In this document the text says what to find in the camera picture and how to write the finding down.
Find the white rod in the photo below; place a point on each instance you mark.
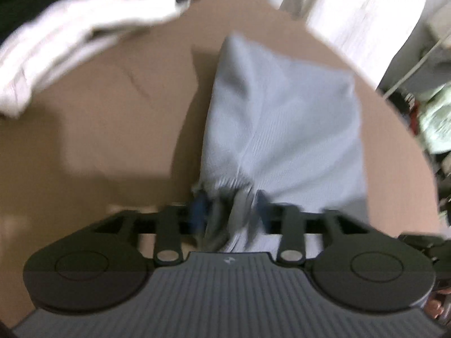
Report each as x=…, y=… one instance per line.
x=412, y=72

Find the pile of clothes beside bed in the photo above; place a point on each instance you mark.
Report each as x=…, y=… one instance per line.
x=437, y=119

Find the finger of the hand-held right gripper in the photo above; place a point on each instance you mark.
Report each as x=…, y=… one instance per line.
x=422, y=243

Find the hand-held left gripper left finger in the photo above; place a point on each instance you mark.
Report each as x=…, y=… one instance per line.
x=199, y=214

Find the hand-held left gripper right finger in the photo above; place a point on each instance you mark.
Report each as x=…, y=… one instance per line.
x=262, y=211

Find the dark clutter pile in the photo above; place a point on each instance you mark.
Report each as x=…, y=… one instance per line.
x=405, y=112

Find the person's right hand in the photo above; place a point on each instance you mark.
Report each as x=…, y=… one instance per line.
x=435, y=310

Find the grey t-shirt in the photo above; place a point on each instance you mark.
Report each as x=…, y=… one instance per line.
x=282, y=123

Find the cream hanging cloth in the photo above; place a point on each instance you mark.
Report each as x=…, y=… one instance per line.
x=440, y=24

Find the white hanging cloth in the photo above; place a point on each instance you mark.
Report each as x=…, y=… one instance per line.
x=352, y=14

